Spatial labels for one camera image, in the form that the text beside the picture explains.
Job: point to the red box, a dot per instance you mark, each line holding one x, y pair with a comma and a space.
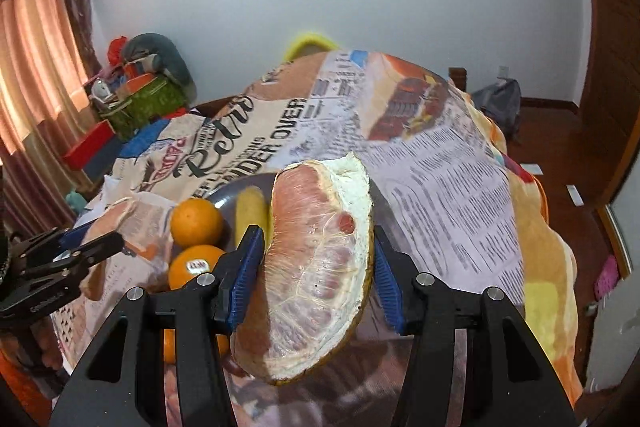
90, 144

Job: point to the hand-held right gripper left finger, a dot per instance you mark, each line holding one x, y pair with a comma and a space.
247, 272

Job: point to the wall socket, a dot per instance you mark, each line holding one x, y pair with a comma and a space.
503, 71

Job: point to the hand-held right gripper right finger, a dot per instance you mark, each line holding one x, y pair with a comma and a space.
387, 279

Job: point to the white paper piece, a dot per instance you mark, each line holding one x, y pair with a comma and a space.
575, 196
530, 169

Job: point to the large orange with sticker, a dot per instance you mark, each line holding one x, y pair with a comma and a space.
192, 267

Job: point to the wooden door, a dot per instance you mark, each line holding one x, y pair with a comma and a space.
615, 57

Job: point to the white wardrobe door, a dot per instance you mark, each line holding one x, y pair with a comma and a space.
617, 307

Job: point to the sugarcane piece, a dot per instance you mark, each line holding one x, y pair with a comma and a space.
251, 212

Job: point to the pink slipper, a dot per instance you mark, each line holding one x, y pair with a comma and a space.
606, 277

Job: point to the pomelo wedge with rind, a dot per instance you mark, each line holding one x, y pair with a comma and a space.
310, 272

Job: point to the printed blanket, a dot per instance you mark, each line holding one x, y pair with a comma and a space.
450, 187

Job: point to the red bag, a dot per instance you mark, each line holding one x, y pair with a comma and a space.
116, 51

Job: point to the purple plate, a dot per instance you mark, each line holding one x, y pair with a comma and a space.
225, 199

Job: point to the wooden bed post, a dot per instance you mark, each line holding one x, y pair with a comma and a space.
457, 80

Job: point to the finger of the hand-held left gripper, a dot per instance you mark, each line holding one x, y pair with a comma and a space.
102, 249
67, 237

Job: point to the orange-brown curtain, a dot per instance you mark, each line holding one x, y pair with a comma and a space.
35, 72

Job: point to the grey backpack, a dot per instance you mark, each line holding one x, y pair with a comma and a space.
497, 107

